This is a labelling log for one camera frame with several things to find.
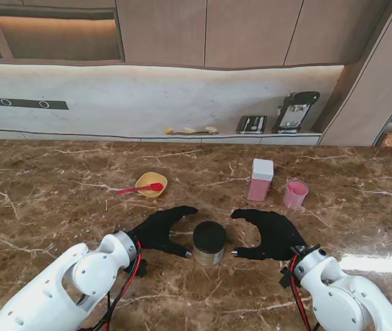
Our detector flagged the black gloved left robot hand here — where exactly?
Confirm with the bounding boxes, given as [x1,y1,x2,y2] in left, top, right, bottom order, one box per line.
[128,205,199,258]

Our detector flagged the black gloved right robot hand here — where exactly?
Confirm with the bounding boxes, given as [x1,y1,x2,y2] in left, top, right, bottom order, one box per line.
[230,208,309,262]

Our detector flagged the pink plastic measuring cup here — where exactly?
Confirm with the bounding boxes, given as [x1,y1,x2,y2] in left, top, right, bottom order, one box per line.
[283,178,310,211]

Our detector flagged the red plastic measuring spoon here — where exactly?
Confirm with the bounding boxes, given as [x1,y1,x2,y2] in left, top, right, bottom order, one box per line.
[118,183,164,196]

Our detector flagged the black round jar lid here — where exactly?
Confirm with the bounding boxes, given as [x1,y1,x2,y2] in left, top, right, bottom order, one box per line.
[192,221,227,250]

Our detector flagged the clear grain jar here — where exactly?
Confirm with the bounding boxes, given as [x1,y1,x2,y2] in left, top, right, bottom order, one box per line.
[193,245,225,266]

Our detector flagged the pink container with white lid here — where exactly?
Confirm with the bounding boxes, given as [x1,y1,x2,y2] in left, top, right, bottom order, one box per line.
[246,158,275,202]

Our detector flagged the yellow plastic bowl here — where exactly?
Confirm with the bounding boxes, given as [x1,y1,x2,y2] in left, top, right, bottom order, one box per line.
[135,172,168,199]

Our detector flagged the white back counter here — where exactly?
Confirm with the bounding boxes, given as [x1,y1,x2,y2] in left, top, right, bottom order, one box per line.
[0,128,323,159]

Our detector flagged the dark wooden serving board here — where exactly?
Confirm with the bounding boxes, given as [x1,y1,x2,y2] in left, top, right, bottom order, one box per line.
[171,130,219,136]

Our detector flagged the black toaster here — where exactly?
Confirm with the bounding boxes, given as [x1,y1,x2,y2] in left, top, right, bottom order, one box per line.
[235,115,268,134]

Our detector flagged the black espresso machine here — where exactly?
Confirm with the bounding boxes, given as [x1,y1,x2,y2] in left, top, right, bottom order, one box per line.
[271,91,321,134]

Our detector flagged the tall beige cabinet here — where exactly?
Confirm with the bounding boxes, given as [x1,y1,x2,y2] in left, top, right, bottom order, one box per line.
[319,0,392,148]

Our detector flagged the red and black left arm cable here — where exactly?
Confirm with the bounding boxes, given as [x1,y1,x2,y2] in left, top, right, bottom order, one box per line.
[87,241,144,331]

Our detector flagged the red and black arm cable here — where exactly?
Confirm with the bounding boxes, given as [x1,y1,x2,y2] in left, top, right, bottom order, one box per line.
[87,241,144,331]
[288,254,321,331]

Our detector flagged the red and black right arm cable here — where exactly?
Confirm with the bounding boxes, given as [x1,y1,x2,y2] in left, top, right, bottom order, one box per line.
[288,254,321,331]

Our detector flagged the black wall control strip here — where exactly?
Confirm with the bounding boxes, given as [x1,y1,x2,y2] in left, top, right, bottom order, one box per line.
[0,97,70,111]

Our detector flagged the beige wall cabinet door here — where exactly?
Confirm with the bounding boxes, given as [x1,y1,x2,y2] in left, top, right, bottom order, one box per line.
[204,0,304,69]
[283,0,392,67]
[115,0,208,69]

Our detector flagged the lit open wall shelf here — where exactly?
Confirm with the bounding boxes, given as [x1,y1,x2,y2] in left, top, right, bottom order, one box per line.
[0,0,126,65]

